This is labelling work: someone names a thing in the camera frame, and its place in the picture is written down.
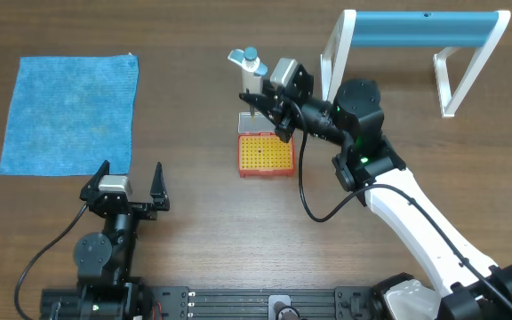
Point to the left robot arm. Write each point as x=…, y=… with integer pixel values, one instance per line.
x=114, y=249

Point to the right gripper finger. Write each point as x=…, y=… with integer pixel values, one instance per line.
x=269, y=91
x=258, y=103

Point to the mounting rail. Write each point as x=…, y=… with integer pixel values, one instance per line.
x=238, y=304

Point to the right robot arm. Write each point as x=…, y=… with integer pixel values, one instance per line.
x=416, y=222

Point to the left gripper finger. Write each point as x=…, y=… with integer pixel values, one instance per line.
x=159, y=191
x=90, y=191

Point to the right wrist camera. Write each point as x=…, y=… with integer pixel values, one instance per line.
x=283, y=71

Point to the blue cloth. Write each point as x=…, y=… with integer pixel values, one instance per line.
x=67, y=115

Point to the white pipette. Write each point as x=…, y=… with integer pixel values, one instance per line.
x=251, y=80

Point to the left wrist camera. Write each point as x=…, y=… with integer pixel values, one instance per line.
x=114, y=184

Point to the red and yellow tip box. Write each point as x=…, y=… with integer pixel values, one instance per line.
x=265, y=155

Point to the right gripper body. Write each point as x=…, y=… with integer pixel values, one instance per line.
x=301, y=86

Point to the white and blue stand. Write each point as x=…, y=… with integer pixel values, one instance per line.
x=416, y=29

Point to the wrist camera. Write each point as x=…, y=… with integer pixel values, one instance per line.
x=283, y=71
x=114, y=184

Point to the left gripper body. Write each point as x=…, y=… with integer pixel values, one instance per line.
x=114, y=205

